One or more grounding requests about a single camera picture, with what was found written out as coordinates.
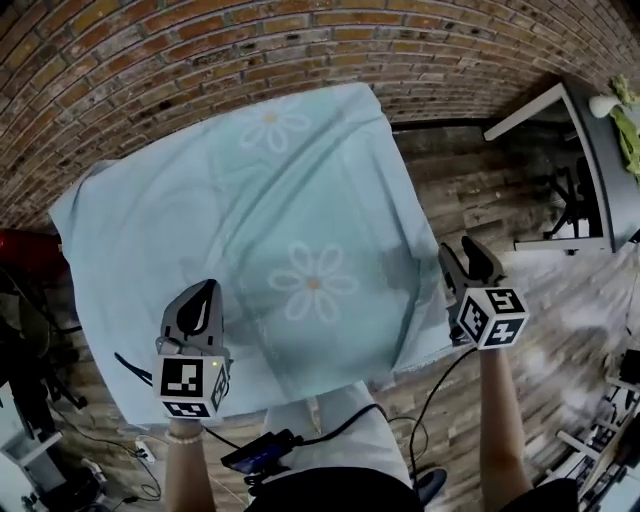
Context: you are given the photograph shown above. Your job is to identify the person's black top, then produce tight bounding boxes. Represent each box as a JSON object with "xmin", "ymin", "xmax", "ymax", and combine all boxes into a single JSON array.
[{"xmin": 246, "ymin": 466, "xmax": 582, "ymax": 512}]

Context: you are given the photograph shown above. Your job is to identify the person's light trousers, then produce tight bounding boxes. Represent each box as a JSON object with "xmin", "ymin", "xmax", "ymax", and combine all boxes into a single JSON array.
[{"xmin": 261, "ymin": 381, "xmax": 417, "ymax": 490}]

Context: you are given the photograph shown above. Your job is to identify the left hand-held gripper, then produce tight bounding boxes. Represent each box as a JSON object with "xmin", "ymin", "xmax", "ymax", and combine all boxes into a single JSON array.
[{"xmin": 151, "ymin": 279, "xmax": 234, "ymax": 421}]

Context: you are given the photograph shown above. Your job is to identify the person's right forearm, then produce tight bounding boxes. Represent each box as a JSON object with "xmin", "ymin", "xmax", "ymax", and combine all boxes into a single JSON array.
[{"xmin": 476, "ymin": 346, "xmax": 534, "ymax": 501}]

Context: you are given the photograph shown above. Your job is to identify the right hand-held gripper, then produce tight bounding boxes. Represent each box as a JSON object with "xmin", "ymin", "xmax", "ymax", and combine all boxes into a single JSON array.
[{"xmin": 438, "ymin": 234, "xmax": 531, "ymax": 351}]

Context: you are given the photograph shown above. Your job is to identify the red plastic crate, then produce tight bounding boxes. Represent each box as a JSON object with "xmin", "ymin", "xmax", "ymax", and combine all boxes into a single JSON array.
[{"xmin": 0, "ymin": 228, "xmax": 70, "ymax": 287}]

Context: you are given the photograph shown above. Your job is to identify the black swivel chair base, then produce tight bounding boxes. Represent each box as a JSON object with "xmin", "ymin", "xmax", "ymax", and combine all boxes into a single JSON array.
[{"xmin": 541, "ymin": 156, "xmax": 604, "ymax": 242}]

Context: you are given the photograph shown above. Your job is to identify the white power strip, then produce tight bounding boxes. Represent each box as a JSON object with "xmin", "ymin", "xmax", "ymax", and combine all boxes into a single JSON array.
[{"xmin": 134, "ymin": 433, "xmax": 157, "ymax": 462}]

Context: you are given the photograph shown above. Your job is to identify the pale yellow flowers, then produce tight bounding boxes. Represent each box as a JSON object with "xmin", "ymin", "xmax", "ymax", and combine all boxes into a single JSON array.
[{"xmin": 609, "ymin": 74, "xmax": 634, "ymax": 106}]

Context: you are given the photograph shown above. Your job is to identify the white vase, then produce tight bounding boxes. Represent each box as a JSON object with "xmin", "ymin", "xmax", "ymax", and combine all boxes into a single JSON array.
[{"xmin": 588, "ymin": 94, "xmax": 624, "ymax": 119}]

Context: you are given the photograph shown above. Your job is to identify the light blue daisy tablecloth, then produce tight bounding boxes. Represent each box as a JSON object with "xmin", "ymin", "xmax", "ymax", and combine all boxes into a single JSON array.
[{"xmin": 48, "ymin": 82, "xmax": 452, "ymax": 427}]

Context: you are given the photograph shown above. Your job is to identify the small black screen device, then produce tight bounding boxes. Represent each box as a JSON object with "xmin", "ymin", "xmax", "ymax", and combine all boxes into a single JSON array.
[{"xmin": 220, "ymin": 428, "xmax": 305, "ymax": 477}]

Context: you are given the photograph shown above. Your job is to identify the person's left forearm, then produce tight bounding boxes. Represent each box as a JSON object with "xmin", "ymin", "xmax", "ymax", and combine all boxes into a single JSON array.
[{"xmin": 163, "ymin": 418, "xmax": 217, "ymax": 512}]

